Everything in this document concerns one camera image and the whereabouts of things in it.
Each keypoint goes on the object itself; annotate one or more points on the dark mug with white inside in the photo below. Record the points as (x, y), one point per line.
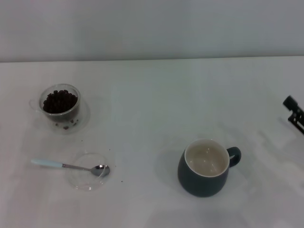
(197, 183)

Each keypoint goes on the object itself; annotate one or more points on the pile of coffee beans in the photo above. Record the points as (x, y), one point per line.
(59, 102)

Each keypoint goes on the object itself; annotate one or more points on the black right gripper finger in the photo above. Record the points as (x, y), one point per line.
(291, 102)

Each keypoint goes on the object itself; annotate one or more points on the clear glass cup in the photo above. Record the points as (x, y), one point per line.
(78, 104)

